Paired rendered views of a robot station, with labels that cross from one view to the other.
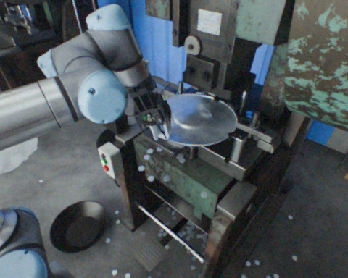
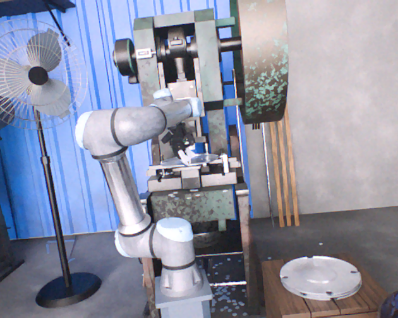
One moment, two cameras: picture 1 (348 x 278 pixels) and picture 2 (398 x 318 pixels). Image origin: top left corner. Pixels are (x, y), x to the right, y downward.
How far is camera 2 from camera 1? 1.26 m
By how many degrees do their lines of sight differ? 46
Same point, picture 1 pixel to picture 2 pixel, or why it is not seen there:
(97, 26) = (164, 94)
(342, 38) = (256, 70)
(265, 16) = (215, 89)
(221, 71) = (198, 125)
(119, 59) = not seen: hidden behind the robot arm
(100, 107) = (198, 106)
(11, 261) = (165, 221)
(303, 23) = (246, 69)
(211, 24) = not seen: hidden behind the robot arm
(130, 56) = not seen: hidden behind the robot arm
